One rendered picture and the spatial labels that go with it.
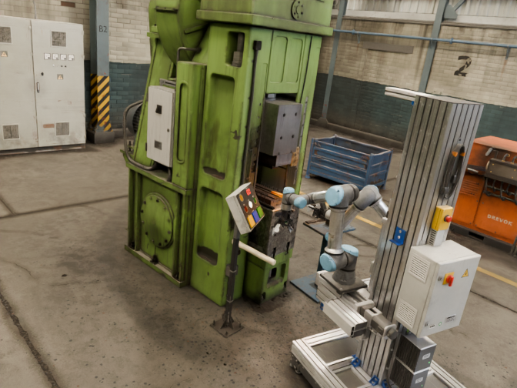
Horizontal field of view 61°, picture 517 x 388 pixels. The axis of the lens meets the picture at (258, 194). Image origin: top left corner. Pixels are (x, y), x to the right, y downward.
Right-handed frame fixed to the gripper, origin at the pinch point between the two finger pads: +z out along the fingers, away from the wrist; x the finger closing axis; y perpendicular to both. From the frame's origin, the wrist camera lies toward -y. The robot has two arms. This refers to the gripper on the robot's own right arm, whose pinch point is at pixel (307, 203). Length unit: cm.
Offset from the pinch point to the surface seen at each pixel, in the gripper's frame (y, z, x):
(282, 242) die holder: 43.9, 22.5, 3.6
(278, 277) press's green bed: 85, 28, 12
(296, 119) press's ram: -62, 26, 7
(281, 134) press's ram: -52, 26, -10
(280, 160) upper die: -30.2, 26.7, -6.9
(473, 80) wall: -83, 126, 756
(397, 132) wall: 61, 278, 765
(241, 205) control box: -11, 8, -69
